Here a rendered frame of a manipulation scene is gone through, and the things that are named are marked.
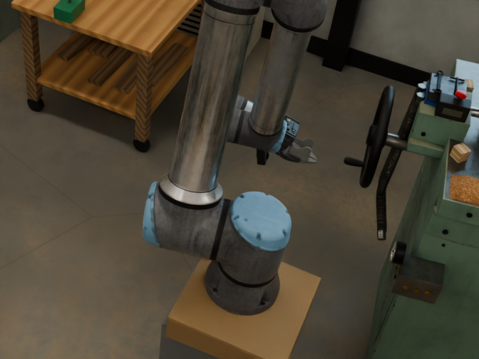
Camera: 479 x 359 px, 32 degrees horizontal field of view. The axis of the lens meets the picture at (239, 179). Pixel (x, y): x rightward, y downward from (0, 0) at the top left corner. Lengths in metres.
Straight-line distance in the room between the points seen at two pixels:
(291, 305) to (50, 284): 1.04
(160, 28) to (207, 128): 1.29
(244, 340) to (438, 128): 0.74
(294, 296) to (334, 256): 0.94
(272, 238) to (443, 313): 0.75
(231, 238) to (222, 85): 0.37
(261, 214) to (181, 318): 0.33
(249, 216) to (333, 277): 1.13
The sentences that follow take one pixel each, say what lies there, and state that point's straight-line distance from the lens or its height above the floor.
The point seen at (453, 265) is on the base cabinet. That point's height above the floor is 0.62.
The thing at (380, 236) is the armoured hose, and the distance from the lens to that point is 2.36.
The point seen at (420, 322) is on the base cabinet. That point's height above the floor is 0.35.
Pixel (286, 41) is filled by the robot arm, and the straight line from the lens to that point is 1.79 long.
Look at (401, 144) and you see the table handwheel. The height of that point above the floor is 0.82.
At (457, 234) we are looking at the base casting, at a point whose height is 0.74.
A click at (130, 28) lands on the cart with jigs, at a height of 0.53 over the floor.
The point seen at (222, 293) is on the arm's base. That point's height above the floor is 0.67.
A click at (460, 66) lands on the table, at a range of 2.49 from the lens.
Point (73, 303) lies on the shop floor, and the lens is 2.82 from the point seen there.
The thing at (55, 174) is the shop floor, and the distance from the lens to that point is 3.21.
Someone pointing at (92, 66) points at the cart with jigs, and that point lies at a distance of 3.41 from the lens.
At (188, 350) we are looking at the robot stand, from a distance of 2.14.
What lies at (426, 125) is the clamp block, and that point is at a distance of 2.20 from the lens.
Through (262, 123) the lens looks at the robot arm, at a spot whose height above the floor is 0.93.
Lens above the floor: 2.28
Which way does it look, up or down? 45 degrees down
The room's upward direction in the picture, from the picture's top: 9 degrees clockwise
